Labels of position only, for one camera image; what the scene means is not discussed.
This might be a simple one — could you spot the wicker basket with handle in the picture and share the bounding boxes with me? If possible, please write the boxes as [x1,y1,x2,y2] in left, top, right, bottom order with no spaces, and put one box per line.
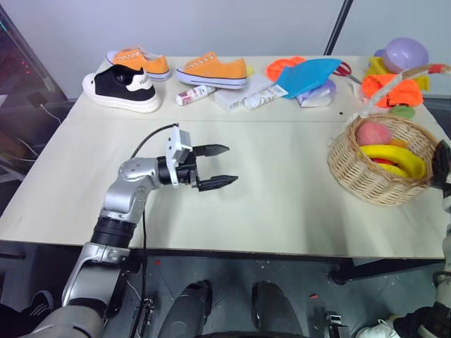
[326,63,451,208]

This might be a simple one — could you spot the purple plastic bowl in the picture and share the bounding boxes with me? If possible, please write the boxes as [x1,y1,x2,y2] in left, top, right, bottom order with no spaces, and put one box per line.
[381,36,431,75]

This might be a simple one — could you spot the white cable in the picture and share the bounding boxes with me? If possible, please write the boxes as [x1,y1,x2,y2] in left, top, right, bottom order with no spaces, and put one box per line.
[39,103,68,125]

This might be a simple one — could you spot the pink and white tube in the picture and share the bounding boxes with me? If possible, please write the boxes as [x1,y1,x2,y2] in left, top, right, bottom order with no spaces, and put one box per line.
[175,84,217,106]

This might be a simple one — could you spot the orange cloth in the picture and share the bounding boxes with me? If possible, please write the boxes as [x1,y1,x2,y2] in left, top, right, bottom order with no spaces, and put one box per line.
[361,73,424,108]

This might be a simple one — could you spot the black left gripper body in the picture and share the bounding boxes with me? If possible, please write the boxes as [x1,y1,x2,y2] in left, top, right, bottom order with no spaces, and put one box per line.
[175,150,204,193]

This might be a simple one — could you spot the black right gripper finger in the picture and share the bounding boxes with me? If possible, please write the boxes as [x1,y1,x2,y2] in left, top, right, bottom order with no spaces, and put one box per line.
[434,139,451,169]

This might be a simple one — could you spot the black shoe with white stripes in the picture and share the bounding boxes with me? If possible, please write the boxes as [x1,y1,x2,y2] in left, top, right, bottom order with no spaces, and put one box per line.
[0,289,56,338]

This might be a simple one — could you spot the white cardboard box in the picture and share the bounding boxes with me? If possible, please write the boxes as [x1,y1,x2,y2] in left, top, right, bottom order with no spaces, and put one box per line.
[214,73,280,114]

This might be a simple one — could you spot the yellow plush banana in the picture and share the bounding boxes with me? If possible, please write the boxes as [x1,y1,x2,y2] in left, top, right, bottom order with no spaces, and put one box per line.
[359,144,428,179]

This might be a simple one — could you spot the purple tissue pack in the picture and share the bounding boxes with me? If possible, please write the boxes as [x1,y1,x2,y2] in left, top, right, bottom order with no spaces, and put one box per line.
[295,78,338,108]

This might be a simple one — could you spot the black and white sneaker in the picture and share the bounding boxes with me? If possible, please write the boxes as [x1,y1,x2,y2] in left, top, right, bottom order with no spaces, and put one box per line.
[82,64,163,114]

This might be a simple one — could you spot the black metal pole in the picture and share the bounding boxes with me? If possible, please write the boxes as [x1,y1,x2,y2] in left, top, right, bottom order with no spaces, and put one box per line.
[323,0,354,56]

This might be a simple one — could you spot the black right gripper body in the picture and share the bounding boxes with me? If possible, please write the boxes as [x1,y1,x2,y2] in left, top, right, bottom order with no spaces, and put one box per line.
[428,162,449,191]

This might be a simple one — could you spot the dark glass cabinet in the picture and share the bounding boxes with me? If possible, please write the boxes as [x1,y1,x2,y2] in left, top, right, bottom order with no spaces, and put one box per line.
[0,0,75,177]

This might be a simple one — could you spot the dark rounded robot leg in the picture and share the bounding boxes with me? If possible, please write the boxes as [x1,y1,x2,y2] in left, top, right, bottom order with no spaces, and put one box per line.
[159,279,214,338]
[251,280,304,338]

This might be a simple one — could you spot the white Dove tube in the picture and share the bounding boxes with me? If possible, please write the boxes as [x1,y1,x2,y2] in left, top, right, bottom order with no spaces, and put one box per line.
[243,84,288,111]

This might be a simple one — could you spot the pink plush peach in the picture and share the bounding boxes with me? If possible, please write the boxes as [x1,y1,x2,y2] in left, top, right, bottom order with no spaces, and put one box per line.
[355,121,393,147]

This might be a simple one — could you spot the red handled scissors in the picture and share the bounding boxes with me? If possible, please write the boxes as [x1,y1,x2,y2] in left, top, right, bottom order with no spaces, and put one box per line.
[330,61,364,86]

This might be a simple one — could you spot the blue cloth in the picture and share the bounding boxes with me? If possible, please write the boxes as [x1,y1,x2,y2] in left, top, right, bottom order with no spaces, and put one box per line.
[275,58,343,101]

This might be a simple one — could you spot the yellow block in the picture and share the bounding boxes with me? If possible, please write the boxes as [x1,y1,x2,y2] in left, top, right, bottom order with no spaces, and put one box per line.
[412,75,432,93]
[364,56,389,77]

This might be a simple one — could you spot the green plush fruit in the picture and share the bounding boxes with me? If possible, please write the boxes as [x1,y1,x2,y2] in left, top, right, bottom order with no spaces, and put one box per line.
[388,104,417,121]

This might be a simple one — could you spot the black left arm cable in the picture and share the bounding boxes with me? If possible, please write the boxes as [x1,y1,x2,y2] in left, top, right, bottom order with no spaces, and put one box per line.
[130,122,180,318]

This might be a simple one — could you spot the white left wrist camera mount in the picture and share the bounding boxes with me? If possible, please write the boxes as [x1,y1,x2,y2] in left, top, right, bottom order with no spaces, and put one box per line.
[165,125,194,188]

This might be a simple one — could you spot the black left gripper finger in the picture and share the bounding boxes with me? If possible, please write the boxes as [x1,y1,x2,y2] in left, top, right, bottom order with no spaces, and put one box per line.
[192,143,231,158]
[196,174,240,193]

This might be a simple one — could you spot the orange canvas sneaker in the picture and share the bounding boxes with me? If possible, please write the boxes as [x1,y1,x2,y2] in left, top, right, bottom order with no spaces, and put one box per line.
[106,44,172,82]
[175,51,249,90]

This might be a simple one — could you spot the orange plastic toy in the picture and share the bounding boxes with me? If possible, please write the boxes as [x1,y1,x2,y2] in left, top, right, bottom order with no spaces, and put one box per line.
[265,55,307,83]

